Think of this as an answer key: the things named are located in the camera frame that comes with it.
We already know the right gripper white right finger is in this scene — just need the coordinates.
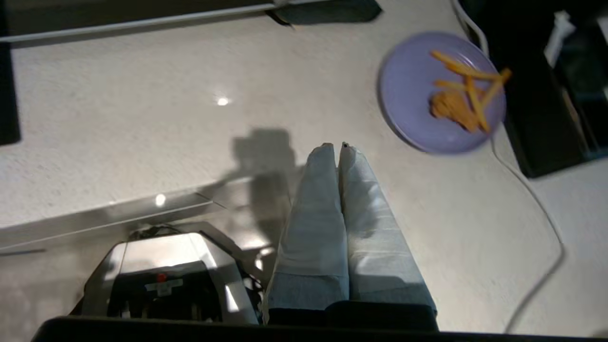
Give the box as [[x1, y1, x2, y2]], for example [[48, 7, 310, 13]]
[[336, 142, 438, 314]]

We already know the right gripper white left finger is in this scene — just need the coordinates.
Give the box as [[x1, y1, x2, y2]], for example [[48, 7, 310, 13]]
[[263, 142, 351, 315]]

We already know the purple plate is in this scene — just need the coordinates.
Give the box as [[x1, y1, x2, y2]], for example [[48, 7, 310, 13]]
[[378, 31, 508, 155]]

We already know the silver robot chassis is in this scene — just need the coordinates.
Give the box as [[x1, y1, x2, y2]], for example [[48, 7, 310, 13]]
[[71, 222, 265, 326]]

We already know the black rectangular tray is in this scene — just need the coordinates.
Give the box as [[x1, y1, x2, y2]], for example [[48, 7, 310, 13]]
[[489, 14, 608, 179]]

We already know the white twisted plastic strip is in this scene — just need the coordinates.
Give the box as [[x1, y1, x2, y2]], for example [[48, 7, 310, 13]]
[[544, 10, 577, 67]]

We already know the black induction cooktop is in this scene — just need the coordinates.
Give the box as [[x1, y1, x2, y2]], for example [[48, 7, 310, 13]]
[[0, 42, 22, 146]]

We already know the white power cable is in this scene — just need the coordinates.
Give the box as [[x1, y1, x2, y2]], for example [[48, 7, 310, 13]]
[[451, 0, 567, 334]]

